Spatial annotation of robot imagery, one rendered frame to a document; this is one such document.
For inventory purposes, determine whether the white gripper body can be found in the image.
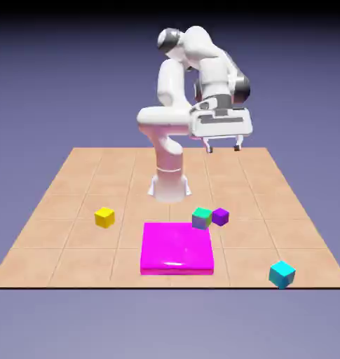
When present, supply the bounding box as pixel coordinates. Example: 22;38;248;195
189;107;254;140

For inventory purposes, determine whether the small purple cube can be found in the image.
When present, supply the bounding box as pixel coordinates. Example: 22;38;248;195
211;207;230;227

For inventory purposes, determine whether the small green cube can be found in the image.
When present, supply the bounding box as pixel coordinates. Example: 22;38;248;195
191;207;213;231

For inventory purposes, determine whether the small yellow cube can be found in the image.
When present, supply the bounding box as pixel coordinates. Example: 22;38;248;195
94;206;116;229

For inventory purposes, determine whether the small cyan cube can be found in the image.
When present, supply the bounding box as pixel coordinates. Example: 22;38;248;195
268;260;297;290

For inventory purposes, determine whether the large magenta box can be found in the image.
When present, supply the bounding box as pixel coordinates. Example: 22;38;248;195
140;222;215;276

